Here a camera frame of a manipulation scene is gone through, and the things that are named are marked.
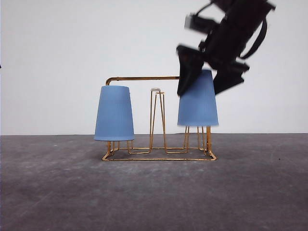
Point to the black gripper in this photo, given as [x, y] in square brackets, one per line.
[228, 23]

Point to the blue ribbed cup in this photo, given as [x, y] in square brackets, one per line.
[114, 114]
[198, 106]

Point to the black cable loop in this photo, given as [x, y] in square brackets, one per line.
[259, 41]

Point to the gold wire cup rack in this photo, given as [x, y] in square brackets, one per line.
[158, 150]

